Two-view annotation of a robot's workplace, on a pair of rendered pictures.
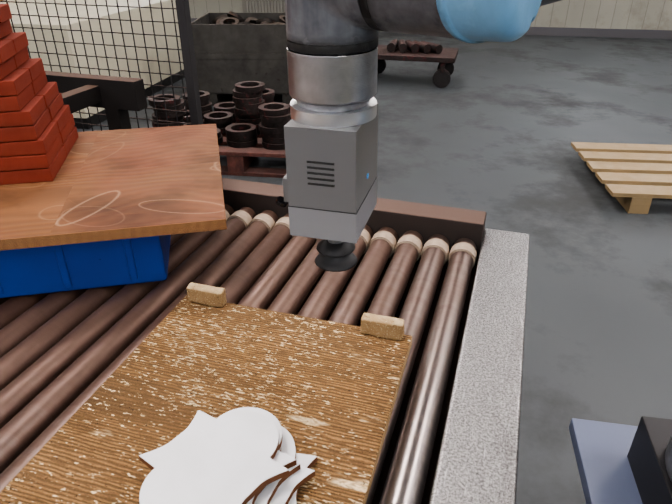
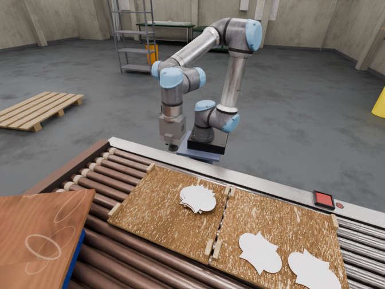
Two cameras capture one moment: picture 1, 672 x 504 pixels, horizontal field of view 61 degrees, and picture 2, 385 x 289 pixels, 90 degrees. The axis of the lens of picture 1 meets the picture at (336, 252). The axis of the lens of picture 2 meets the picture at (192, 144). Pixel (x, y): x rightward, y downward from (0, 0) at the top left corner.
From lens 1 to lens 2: 76 cm
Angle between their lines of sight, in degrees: 70
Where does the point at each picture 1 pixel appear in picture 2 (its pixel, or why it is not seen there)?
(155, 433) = (178, 219)
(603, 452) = (185, 151)
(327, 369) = (162, 182)
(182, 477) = (203, 202)
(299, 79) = (178, 111)
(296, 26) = (178, 100)
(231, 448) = (195, 194)
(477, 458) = (191, 163)
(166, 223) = (86, 208)
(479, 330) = (152, 155)
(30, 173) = not seen: outside the picture
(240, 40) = not seen: outside the picture
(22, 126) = not seen: outside the picture
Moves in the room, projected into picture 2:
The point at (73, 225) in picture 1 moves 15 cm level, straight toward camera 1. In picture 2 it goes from (63, 248) to (118, 230)
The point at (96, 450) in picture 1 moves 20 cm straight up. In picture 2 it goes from (182, 234) to (181, 199)
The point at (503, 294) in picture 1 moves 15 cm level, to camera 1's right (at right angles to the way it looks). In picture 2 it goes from (139, 147) to (146, 134)
